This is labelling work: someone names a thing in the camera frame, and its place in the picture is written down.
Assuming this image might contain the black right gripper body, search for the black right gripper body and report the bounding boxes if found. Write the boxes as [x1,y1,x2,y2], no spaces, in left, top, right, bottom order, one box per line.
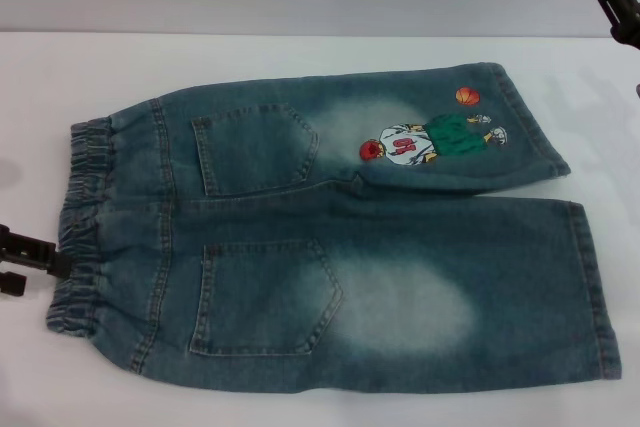
[609,27,640,51]

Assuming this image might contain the blue denim shorts with cartoon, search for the blue denim shorts with cartoon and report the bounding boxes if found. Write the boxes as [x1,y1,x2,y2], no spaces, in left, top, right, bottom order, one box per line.
[45,61,619,395]

